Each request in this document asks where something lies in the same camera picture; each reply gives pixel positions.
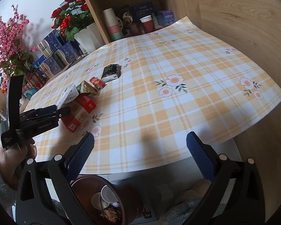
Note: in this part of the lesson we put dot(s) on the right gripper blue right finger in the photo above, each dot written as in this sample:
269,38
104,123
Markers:
203,155

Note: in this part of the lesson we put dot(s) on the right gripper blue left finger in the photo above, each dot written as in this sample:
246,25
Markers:
77,155

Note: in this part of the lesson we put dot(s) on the yogurt tub lid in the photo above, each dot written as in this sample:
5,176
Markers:
95,200

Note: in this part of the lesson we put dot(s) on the red cigarette carton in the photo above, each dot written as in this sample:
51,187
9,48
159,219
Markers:
80,108

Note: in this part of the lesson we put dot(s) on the white printed package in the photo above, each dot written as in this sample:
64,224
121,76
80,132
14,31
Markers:
69,94

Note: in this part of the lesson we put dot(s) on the green white paper cup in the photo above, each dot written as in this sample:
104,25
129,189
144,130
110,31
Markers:
108,195

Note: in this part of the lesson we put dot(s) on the dark red trash bin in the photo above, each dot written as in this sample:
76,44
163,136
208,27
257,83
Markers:
128,208

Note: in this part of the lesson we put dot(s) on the person's left hand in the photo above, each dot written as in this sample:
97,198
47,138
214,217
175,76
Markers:
11,158

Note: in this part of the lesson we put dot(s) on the striped woven basket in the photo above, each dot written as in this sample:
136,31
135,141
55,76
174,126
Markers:
34,84

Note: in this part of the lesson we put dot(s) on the blue gold gift box left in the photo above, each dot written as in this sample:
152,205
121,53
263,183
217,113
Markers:
50,67

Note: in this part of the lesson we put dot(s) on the blue gold gift box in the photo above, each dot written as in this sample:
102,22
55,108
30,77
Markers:
51,43
50,67
68,53

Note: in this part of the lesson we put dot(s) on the pink blossom bouquet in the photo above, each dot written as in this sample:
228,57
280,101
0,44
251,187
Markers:
15,58

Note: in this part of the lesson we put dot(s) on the green foil packet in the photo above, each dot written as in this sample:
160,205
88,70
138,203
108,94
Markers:
86,88

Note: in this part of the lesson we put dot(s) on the red lighter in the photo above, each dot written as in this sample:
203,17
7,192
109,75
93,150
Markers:
97,83

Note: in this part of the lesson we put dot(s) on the blue gold gift box right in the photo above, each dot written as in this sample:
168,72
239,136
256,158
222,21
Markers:
68,53

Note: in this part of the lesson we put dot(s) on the blue gold gift box top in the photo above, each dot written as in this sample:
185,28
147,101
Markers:
51,43

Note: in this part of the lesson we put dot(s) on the yellow plaid floral tablecloth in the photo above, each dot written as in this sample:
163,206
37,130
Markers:
173,81

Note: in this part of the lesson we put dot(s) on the blue white supplement box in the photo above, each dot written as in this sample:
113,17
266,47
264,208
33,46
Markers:
83,51

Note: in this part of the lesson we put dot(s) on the black tissue packet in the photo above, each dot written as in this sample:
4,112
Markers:
111,72

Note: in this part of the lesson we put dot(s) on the white flower pot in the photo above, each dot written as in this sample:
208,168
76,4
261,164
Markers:
90,38

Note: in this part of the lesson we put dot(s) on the red rose plant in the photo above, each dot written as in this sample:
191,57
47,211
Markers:
70,18

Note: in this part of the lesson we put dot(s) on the stack of paper cups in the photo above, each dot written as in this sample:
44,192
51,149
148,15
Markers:
112,25

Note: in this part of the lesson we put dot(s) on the red cup with white lid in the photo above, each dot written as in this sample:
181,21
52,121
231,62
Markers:
148,24

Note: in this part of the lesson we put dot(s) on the purple small box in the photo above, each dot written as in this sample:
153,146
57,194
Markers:
165,18

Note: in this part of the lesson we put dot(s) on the dark brown glass cup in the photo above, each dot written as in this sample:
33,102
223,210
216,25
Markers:
135,29

